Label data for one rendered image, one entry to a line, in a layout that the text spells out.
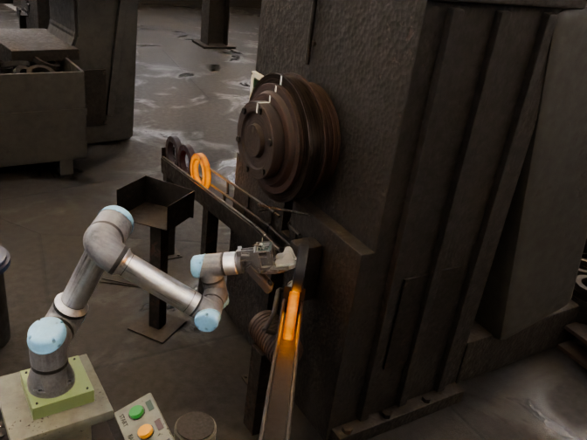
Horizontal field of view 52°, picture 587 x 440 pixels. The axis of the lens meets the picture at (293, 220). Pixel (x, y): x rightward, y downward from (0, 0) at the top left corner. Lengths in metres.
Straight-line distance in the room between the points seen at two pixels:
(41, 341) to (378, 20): 1.45
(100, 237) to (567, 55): 1.65
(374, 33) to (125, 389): 1.74
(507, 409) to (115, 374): 1.74
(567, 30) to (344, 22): 0.74
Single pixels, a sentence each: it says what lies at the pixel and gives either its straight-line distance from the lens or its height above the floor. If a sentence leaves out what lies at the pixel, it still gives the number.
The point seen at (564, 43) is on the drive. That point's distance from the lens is 2.30.
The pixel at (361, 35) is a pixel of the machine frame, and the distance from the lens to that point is 2.04.
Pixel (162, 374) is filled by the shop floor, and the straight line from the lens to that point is 2.79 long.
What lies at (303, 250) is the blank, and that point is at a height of 0.92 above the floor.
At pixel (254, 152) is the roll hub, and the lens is 2.18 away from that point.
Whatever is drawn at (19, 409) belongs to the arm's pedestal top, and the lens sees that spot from 2.27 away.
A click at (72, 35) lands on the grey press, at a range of 4.91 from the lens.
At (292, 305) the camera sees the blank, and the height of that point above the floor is 0.78.
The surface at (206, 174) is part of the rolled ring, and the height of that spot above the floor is 0.71.
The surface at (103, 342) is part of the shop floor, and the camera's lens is 2.97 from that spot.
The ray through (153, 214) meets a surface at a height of 0.60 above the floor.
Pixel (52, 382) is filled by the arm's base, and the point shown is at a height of 0.41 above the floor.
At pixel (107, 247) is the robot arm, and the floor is 0.92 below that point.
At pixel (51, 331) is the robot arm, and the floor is 0.58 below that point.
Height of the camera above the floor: 1.85
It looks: 27 degrees down
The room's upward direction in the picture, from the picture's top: 8 degrees clockwise
